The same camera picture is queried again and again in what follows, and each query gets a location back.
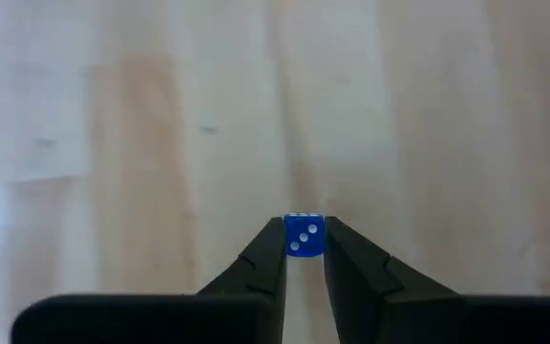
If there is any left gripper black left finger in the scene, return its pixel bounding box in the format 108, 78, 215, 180
197, 216, 288, 344

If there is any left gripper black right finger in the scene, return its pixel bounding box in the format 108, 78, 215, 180
323, 215, 465, 344

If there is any small blue translucent die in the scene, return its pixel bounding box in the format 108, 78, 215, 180
283, 213, 327, 258

